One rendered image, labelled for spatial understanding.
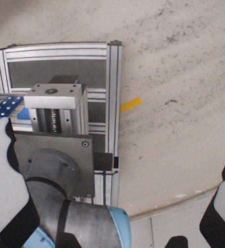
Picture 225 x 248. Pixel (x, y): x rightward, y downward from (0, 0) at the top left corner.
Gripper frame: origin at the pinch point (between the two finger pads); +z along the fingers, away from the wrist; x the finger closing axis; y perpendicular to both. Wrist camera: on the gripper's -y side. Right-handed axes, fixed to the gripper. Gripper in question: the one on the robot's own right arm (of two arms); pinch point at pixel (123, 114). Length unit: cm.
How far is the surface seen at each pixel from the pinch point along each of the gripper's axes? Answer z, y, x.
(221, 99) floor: 132, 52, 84
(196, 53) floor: 132, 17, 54
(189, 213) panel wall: 111, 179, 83
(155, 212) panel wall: 127, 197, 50
